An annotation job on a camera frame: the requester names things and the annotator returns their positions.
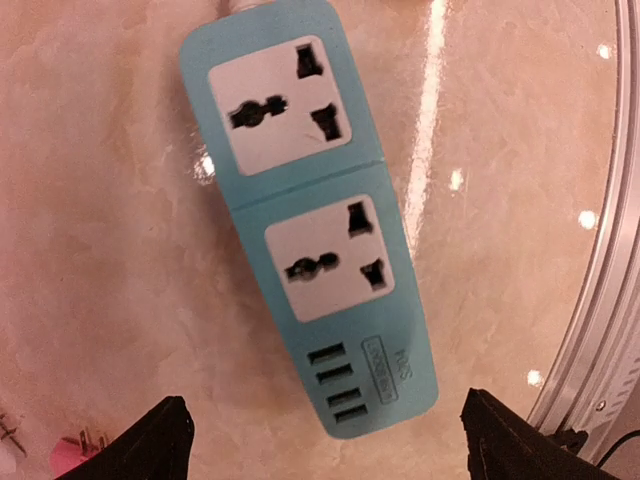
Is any white square adapter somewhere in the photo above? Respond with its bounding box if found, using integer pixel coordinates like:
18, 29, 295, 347
1, 411, 27, 479

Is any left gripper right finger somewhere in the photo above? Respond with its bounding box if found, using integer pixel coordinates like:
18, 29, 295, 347
461, 388, 613, 480

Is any pink square adapter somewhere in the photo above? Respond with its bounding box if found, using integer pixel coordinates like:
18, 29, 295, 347
49, 427, 110, 478

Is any aluminium front rail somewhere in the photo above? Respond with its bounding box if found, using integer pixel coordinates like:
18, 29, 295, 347
528, 1, 639, 462

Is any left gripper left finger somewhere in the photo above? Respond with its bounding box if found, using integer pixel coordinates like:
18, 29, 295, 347
61, 396, 195, 480

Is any teal power strip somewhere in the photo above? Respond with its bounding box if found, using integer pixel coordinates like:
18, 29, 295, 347
180, 1, 438, 439

